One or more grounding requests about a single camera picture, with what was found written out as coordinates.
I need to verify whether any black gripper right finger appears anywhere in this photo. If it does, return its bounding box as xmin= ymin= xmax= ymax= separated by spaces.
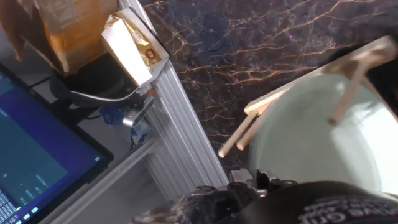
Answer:
xmin=255 ymin=169 xmax=299 ymax=194

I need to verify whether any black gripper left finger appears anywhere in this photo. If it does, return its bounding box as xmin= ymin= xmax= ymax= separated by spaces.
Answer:
xmin=228 ymin=167 xmax=261 ymax=203

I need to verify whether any pale green round dish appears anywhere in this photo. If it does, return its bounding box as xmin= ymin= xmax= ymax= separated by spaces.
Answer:
xmin=248 ymin=73 xmax=398 ymax=195

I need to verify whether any wooden dish rack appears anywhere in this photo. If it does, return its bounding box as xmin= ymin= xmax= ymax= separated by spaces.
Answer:
xmin=217 ymin=34 xmax=398 ymax=159

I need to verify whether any blue plastic packet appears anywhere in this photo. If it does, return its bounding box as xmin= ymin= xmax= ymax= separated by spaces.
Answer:
xmin=98 ymin=104 xmax=150 ymax=146

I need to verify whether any white gold snack pack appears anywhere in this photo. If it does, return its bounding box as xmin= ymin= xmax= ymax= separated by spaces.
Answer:
xmin=101 ymin=6 xmax=170 ymax=88

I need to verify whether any black round base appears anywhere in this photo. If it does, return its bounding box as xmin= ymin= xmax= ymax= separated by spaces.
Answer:
xmin=49 ymin=52 xmax=141 ymax=109

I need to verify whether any computer monitor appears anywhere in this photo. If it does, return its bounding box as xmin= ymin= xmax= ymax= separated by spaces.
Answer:
xmin=0 ymin=62 xmax=114 ymax=224

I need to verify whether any brown cardboard box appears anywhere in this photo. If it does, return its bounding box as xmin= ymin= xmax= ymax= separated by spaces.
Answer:
xmin=0 ymin=0 xmax=119 ymax=77

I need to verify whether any small silver camera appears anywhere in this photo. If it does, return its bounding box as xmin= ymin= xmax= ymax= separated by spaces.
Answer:
xmin=122 ymin=95 xmax=155 ymax=128

